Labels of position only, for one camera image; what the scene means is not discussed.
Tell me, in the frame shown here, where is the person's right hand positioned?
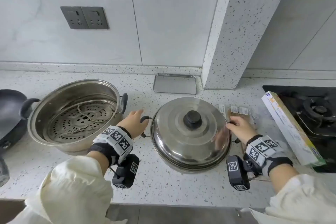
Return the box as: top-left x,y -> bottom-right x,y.
226,116 -> 259,145

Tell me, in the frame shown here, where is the person's left hand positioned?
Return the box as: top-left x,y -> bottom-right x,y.
118,110 -> 149,140

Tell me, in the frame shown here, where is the steel pot with lid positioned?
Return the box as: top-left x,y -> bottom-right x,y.
140,97 -> 241,175

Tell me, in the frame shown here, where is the steel steamer pot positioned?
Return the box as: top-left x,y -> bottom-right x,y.
27,79 -> 128,156

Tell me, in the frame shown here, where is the black wok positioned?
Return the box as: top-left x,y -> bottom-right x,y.
0,89 -> 40,188

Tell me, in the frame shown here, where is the person's left forearm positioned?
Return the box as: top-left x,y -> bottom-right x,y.
15,149 -> 117,224

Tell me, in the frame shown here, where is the person's right forearm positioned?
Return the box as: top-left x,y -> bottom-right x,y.
249,163 -> 336,224

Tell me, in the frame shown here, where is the brown packet clear wrap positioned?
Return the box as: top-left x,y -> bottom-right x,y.
227,105 -> 259,132

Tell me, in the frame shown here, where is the white tagged left wristband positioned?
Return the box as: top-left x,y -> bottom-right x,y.
88,125 -> 133,167

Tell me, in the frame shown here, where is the white tagged wristband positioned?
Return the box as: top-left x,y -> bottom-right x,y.
243,134 -> 293,177
88,125 -> 133,167

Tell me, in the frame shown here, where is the white tagged right wristband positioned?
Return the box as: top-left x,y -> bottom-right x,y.
243,134 -> 293,177

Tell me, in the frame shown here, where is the white printed tag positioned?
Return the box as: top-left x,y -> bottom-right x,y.
216,103 -> 226,120

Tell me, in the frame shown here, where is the long white wrap box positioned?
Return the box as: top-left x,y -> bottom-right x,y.
261,91 -> 327,167

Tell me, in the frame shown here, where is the steel rectangular tray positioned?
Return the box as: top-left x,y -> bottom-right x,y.
153,73 -> 198,95

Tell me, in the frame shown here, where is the black gas stove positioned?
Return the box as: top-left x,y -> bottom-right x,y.
262,85 -> 336,173

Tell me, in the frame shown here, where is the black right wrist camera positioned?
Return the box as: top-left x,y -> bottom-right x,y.
226,155 -> 251,191

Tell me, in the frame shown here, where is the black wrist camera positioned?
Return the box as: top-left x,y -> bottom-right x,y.
226,155 -> 251,191
112,154 -> 140,190

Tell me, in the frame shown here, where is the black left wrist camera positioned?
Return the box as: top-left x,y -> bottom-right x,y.
112,154 -> 140,190

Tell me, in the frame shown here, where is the dark grey wall socket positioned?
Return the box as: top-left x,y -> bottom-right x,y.
60,6 -> 86,30
81,7 -> 109,30

